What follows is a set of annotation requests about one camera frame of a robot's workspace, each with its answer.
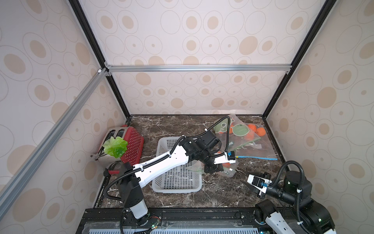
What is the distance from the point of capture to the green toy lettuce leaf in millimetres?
775

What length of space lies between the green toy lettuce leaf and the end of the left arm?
0.45 meters

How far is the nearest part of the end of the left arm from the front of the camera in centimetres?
53
